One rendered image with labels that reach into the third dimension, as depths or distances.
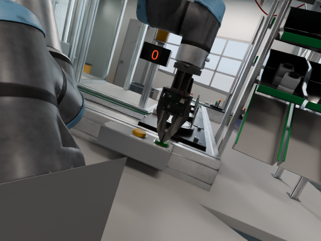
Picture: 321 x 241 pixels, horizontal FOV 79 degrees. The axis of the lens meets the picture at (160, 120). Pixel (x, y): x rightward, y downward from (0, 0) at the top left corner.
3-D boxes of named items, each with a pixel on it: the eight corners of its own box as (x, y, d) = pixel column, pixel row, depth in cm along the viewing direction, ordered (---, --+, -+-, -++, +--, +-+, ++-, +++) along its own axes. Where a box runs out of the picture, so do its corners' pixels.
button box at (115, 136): (163, 171, 53) (171, 151, 51) (95, 143, 55) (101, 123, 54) (167, 161, 60) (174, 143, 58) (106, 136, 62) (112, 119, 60)
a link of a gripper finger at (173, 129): (158, 147, 50) (170, 114, 47) (162, 140, 55) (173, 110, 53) (169, 151, 49) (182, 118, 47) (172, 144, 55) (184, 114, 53)
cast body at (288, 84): (288, 100, 59) (301, 79, 54) (273, 94, 61) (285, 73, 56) (292, 91, 64) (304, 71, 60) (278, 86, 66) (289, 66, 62)
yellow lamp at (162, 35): (165, 42, 79) (168, 30, 78) (153, 38, 80) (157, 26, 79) (166, 44, 84) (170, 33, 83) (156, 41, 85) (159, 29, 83)
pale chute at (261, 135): (272, 166, 61) (279, 160, 57) (231, 148, 64) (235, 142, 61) (286, 104, 74) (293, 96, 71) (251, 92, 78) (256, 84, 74)
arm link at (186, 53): (181, 47, 51) (210, 56, 50) (175, 64, 52) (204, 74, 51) (178, 40, 43) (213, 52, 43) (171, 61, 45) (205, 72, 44)
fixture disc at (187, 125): (192, 137, 68) (194, 132, 67) (155, 123, 69) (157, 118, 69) (193, 128, 81) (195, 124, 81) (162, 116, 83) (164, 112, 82)
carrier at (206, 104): (228, 115, 188) (233, 104, 185) (204, 107, 191) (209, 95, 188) (224, 112, 212) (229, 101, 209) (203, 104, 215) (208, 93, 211)
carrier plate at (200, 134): (204, 152, 63) (206, 147, 62) (136, 126, 66) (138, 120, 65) (202, 134, 86) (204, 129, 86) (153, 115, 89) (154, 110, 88)
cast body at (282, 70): (284, 88, 65) (296, 69, 61) (271, 84, 67) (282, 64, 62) (284, 80, 72) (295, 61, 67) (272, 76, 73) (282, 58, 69)
